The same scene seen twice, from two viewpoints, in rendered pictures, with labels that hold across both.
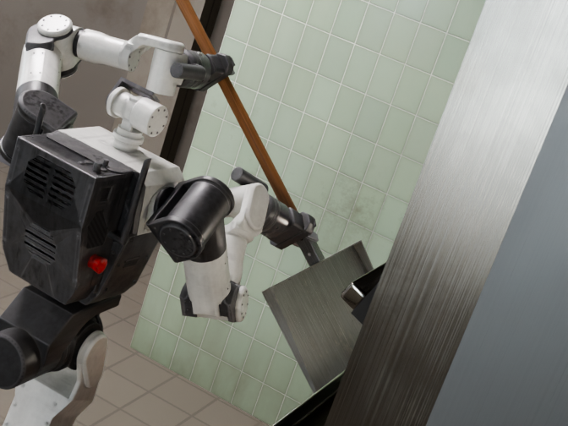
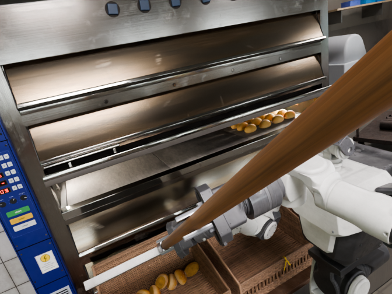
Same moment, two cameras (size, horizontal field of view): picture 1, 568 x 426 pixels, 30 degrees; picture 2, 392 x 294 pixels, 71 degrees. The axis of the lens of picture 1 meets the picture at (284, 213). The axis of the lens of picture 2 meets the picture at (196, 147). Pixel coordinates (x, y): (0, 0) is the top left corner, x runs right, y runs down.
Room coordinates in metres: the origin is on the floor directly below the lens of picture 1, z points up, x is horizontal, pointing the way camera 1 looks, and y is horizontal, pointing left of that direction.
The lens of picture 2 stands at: (2.82, 0.60, 1.82)
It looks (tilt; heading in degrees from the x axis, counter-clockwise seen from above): 20 degrees down; 226
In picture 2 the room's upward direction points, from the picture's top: 11 degrees counter-clockwise
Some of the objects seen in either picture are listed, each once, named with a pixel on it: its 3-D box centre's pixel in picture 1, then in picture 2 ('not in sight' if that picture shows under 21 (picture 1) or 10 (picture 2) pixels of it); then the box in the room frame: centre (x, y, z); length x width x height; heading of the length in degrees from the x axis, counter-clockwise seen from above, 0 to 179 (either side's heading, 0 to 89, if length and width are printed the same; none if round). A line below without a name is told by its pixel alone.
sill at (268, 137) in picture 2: not in sight; (215, 157); (1.66, -0.46, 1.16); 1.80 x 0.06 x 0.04; 159
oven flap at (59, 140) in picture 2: not in sight; (207, 97); (1.67, -0.44, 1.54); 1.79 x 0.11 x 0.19; 159
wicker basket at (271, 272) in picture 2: not in sight; (254, 237); (1.74, -0.18, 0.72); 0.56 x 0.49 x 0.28; 159
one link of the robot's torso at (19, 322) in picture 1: (48, 330); (350, 258); (1.95, 0.38, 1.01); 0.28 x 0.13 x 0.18; 160
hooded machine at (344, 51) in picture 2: not in sight; (342, 76); (-3.10, -1.12, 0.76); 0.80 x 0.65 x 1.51; 160
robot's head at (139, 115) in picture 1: (136, 117); (329, 147); (2.03, 0.34, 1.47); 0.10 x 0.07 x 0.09; 66
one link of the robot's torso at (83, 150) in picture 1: (89, 210); (346, 199); (1.98, 0.37, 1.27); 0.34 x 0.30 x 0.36; 66
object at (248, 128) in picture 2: not in sight; (249, 115); (0.97, -0.64, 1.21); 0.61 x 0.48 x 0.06; 69
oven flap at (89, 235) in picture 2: not in sight; (220, 178); (1.67, -0.44, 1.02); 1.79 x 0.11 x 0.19; 159
